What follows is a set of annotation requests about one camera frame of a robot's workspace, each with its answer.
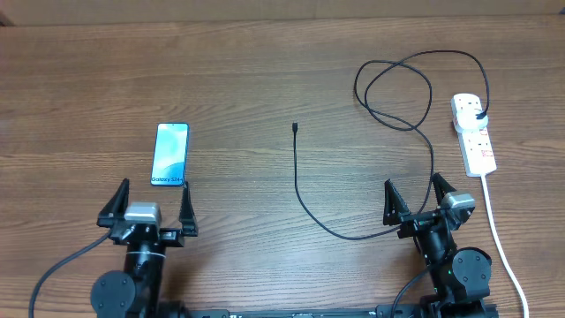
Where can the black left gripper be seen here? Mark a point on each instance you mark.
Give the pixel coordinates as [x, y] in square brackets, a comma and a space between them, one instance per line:
[176, 237]

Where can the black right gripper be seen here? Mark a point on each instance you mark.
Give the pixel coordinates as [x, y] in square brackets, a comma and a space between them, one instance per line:
[395, 209]

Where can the blue Galaxy smartphone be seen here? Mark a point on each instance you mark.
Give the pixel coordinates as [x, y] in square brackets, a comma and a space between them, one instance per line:
[170, 154]

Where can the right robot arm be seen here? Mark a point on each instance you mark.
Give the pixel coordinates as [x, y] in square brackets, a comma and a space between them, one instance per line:
[460, 276]

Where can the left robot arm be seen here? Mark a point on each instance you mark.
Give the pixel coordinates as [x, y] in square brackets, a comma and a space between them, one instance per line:
[134, 291]

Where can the white charger plug adapter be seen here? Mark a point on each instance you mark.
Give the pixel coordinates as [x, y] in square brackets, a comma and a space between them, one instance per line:
[469, 120]

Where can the white power strip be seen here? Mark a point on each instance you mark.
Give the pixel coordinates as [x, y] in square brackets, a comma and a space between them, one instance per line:
[476, 147]

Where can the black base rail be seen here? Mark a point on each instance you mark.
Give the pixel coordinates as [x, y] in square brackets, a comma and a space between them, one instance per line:
[309, 312]

